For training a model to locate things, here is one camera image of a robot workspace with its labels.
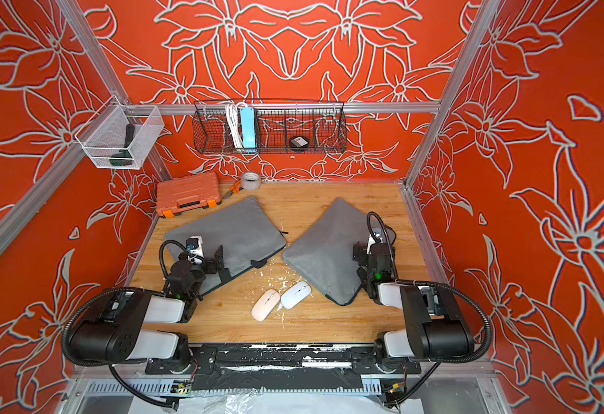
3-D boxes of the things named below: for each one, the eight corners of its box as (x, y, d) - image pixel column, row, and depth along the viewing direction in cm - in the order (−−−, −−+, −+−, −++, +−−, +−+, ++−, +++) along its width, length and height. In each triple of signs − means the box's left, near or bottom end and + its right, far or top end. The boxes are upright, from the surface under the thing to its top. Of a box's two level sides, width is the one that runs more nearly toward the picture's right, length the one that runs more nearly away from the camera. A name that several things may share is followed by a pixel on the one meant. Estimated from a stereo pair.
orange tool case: (160, 219, 107) (155, 213, 104) (161, 189, 119) (157, 182, 115) (222, 205, 112) (220, 198, 109) (218, 177, 124) (215, 170, 120)
